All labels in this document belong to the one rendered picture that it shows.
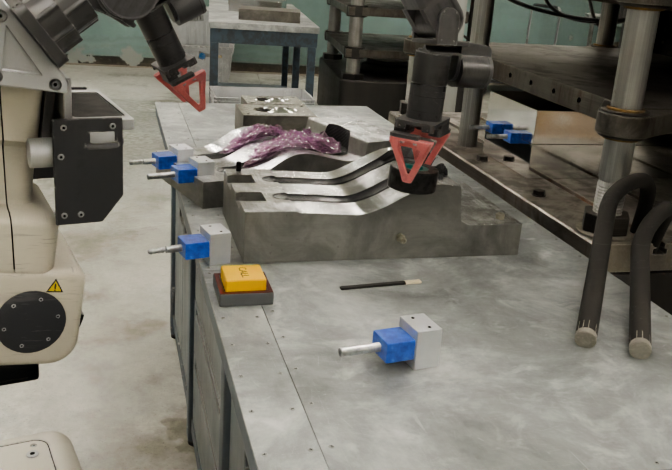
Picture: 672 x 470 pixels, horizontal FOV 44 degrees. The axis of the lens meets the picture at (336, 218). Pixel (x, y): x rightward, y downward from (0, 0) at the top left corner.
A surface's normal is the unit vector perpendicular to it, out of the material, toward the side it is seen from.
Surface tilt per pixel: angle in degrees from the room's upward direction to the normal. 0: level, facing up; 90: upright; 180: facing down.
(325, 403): 0
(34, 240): 90
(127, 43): 90
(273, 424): 0
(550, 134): 90
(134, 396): 0
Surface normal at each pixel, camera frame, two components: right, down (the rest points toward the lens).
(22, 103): 0.46, 0.31
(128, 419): 0.06, -0.95
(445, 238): 0.25, 0.32
